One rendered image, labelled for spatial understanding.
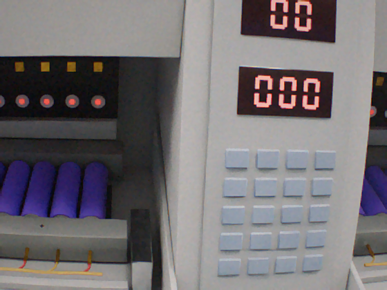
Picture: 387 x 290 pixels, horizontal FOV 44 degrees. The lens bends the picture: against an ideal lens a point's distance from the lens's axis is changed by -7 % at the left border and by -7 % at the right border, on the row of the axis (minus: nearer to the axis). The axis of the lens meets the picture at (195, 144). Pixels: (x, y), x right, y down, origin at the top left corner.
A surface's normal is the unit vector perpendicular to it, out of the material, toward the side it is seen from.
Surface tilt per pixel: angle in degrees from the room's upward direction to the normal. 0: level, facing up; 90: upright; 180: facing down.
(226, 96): 90
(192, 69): 90
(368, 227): 20
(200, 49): 90
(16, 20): 110
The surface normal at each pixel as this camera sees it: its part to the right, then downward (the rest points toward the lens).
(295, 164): 0.13, 0.19
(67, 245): 0.11, 0.51
